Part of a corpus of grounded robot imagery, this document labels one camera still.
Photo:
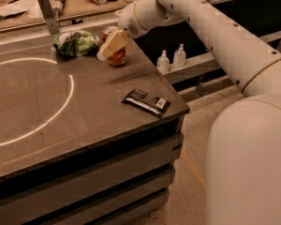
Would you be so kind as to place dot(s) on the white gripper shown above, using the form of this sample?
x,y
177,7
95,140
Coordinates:
x,y
128,22

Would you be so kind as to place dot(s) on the red coke can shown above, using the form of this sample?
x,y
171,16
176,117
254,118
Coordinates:
x,y
118,58

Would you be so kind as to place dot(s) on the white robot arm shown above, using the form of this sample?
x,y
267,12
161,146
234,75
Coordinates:
x,y
243,163

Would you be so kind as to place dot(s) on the green jalapeno chip bag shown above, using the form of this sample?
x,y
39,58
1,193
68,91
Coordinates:
x,y
75,43

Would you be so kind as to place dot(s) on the left clear sanitizer bottle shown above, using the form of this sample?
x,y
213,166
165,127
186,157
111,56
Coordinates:
x,y
163,63

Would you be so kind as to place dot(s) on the clear sanitizer bottle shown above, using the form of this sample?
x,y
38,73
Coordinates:
x,y
163,63
179,56

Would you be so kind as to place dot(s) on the right clear sanitizer bottle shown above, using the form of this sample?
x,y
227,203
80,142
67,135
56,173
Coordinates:
x,y
179,56

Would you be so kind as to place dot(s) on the black snack bar wrapper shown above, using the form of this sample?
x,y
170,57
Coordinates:
x,y
157,106

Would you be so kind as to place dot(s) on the white paper sheets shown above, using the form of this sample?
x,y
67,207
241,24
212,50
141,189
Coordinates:
x,y
20,6

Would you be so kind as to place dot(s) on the grey drawer cabinet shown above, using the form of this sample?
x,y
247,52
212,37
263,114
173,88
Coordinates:
x,y
101,185

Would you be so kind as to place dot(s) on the grey metal bracket post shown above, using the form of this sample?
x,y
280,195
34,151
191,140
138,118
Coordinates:
x,y
46,9

